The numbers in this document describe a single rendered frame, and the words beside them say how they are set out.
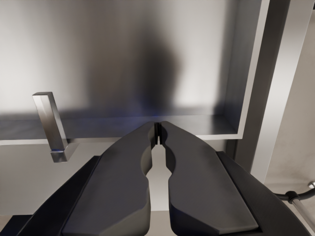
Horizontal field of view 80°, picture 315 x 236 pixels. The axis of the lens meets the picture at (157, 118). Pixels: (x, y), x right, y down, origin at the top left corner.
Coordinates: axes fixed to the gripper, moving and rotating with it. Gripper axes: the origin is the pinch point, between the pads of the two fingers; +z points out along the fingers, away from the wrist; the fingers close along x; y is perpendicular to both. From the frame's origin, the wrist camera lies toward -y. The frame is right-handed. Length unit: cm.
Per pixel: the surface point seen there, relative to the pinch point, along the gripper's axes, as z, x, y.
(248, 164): 1.6, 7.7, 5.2
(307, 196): 78, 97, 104
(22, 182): 3.5, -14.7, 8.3
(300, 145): 90, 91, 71
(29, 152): 3.6, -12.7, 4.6
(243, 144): 1.6, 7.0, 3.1
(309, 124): 91, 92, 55
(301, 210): 67, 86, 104
